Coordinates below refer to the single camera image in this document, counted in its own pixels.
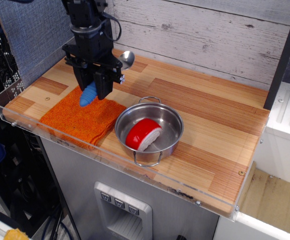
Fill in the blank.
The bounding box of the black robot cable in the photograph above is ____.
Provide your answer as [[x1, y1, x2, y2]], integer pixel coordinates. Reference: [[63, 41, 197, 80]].
[[7, 0, 122, 42]]

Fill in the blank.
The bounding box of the small steel pot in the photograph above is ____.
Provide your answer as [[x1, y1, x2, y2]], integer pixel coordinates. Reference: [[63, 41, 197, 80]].
[[114, 96, 184, 168]]

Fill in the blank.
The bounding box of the orange woven cloth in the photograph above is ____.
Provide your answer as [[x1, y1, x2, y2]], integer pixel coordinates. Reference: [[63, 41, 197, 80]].
[[39, 87, 126, 148]]

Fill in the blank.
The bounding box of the blue handled metal spoon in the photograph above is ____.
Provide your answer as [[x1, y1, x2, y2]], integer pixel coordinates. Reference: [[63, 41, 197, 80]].
[[79, 51, 135, 107]]

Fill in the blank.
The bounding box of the clear acrylic table guard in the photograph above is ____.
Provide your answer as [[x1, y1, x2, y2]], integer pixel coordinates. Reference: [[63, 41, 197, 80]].
[[0, 56, 269, 219]]

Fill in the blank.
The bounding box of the silver toy dishwasher cabinet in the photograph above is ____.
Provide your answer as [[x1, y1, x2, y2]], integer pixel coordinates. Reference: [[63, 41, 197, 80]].
[[42, 139, 219, 240]]

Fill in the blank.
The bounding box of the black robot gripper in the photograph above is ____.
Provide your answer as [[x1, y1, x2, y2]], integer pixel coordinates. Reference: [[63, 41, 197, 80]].
[[63, 25, 115, 100]]

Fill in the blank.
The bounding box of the white toy sink unit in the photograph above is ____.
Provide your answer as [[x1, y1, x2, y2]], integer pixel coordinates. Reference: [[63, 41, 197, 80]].
[[214, 83, 290, 240]]

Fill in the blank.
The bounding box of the black vertical post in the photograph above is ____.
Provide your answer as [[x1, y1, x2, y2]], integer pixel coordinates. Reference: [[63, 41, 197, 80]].
[[263, 31, 290, 110]]

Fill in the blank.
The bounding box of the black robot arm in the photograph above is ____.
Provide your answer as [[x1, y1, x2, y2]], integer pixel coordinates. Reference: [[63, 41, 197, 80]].
[[62, 0, 124, 107]]

